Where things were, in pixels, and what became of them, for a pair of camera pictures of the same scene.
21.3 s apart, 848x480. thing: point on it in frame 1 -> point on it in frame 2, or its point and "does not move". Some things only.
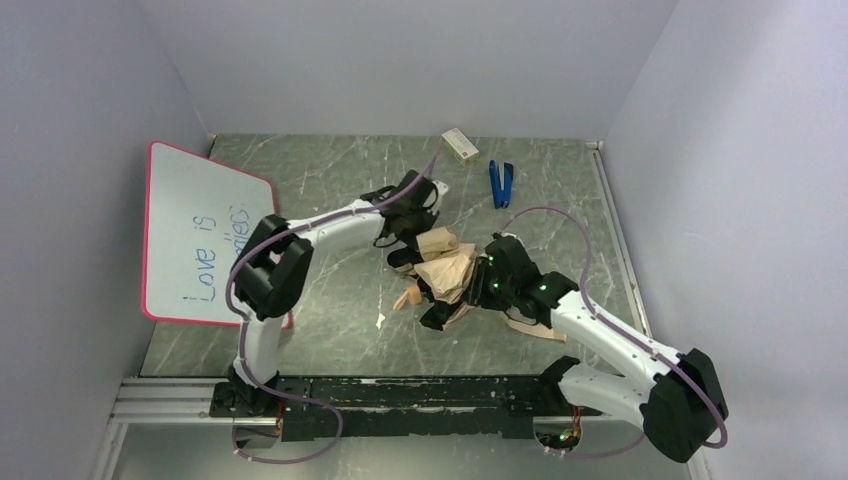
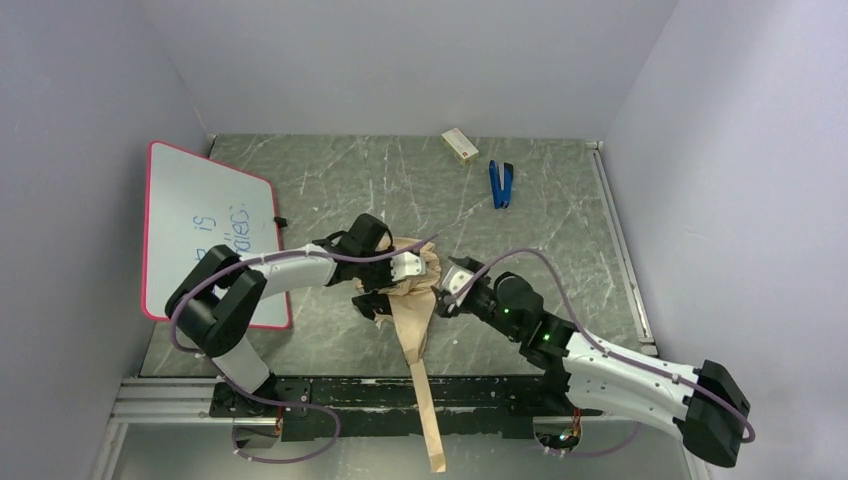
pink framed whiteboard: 199,212 does not move
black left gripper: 403,255 -> 370,302
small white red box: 460,147 does not move
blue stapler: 501,197 does not move
